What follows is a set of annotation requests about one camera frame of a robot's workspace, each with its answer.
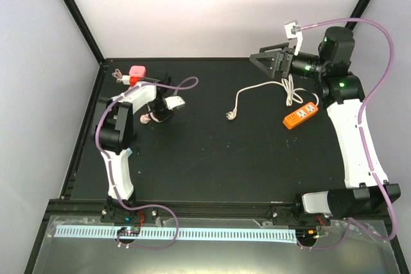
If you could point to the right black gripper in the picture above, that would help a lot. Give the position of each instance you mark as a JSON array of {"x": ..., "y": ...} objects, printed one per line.
[{"x": 285, "y": 61}]

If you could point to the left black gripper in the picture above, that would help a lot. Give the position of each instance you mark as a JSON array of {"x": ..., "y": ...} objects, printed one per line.
[{"x": 162, "y": 117}]

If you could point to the pink round power strip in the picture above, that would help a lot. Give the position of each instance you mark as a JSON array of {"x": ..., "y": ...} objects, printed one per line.
[{"x": 146, "y": 118}]

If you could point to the pink plug adapter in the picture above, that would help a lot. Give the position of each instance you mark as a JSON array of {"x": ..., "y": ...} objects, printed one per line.
[{"x": 137, "y": 71}]

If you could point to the orange power strip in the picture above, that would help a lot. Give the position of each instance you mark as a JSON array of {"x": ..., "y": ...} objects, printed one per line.
[{"x": 300, "y": 115}]

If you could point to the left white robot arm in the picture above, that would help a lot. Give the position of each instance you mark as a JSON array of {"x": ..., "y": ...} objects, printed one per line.
[{"x": 113, "y": 123}]

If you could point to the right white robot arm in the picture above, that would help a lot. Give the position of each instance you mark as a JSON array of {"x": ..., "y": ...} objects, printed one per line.
[{"x": 367, "y": 188}]

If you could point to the red plug adapter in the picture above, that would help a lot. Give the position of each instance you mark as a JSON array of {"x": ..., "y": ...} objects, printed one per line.
[{"x": 134, "y": 80}]

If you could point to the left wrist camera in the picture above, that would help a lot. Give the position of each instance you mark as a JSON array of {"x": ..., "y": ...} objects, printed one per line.
[{"x": 174, "y": 102}]

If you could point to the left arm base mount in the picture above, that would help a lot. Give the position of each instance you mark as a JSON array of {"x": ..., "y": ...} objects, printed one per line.
[{"x": 114, "y": 212}]

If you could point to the light blue cable duct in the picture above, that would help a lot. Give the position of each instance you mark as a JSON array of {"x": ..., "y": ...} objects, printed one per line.
[{"x": 182, "y": 233}]

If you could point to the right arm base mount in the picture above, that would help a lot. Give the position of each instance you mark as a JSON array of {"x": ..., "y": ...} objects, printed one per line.
[{"x": 287, "y": 215}]

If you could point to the left black frame post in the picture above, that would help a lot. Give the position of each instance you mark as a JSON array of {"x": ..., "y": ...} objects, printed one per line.
[{"x": 84, "y": 29}]

